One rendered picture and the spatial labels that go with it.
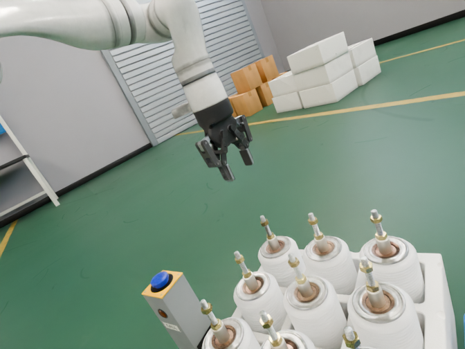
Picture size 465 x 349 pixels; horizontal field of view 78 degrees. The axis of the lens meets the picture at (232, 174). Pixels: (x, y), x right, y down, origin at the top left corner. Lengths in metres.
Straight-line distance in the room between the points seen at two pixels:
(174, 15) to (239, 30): 6.15
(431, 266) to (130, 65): 5.21
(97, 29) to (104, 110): 4.86
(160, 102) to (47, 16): 5.04
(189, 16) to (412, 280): 0.59
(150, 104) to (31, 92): 1.74
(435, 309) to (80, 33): 0.69
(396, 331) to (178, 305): 0.40
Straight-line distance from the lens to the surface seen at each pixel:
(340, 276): 0.65
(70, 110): 5.29
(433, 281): 0.66
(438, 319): 0.61
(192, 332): 0.72
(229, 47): 6.42
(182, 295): 0.68
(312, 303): 0.56
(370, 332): 0.52
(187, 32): 0.55
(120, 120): 5.37
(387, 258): 0.60
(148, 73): 5.53
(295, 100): 3.19
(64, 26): 0.49
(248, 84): 4.04
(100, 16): 0.51
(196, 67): 0.55
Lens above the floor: 0.65
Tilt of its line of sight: 19 degrees down
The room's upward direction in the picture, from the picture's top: 25 degrees counter-clockwise
